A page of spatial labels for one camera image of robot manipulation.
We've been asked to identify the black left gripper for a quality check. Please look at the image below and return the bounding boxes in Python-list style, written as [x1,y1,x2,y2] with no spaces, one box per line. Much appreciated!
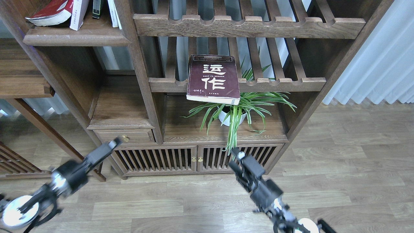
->
[49,137,123,198]

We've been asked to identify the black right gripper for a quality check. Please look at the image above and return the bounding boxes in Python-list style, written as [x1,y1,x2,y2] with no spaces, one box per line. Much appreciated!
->
[229,148,284,212]

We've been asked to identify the dark red book white characters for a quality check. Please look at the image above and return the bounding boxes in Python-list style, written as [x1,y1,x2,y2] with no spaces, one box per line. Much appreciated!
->
[186,54,240,105]

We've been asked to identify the white lavender paperback book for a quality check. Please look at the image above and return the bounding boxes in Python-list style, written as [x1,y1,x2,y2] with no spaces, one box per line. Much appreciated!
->
[69,0,89,31]

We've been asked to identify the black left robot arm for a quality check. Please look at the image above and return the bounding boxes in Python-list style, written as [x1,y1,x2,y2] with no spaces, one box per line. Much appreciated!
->
[1,137,123,233]

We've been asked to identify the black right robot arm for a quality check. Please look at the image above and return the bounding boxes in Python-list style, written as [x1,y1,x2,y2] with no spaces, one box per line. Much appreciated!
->
[229,148,336,233]

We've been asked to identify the white plant pot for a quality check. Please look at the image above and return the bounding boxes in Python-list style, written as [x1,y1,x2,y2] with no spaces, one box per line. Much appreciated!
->
[219,106,247,127]

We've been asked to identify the green spider plant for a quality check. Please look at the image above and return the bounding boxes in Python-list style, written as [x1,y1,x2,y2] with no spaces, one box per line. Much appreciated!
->
[182,49,297,156]

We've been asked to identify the dark wooden bookshelf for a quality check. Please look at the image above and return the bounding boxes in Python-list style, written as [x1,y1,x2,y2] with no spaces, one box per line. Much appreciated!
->
[1,0,393,177]

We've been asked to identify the wooden side furniture left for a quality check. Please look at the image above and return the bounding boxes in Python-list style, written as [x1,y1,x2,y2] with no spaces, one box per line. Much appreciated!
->
[0,38,106,182]

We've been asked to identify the white upright book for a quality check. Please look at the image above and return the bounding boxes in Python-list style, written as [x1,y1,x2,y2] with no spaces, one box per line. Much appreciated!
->
[107,0,122,30]

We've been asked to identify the dark green upright book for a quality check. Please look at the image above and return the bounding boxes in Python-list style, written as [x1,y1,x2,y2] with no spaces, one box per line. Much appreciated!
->
[92,0,103,19]

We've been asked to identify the white curtain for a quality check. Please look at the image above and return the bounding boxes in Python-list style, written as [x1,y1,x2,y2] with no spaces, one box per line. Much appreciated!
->
[323,0,414,105]

